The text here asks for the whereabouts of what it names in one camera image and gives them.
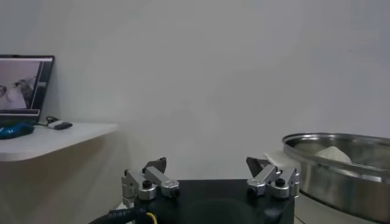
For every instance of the white steamed baozi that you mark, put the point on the white steamed baozi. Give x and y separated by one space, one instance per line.
333 153

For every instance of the stainless steel steamer basket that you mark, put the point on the stainless steel steamer basket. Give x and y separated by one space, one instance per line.
335 188

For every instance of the blue computer mouse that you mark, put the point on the blue computer mouse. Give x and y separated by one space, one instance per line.
15 131

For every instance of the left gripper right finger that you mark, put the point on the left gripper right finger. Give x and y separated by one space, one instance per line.
278 184

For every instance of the small black device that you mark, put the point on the small black device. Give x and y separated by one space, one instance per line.
64 125

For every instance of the white side table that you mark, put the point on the white side table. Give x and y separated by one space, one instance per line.
61 140

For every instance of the black laptop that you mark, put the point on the black laptop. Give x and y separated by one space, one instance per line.
18 85

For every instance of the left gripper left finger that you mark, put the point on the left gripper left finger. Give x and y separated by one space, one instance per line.
146 185

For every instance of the small white device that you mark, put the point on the small white device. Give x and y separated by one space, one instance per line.
55 123

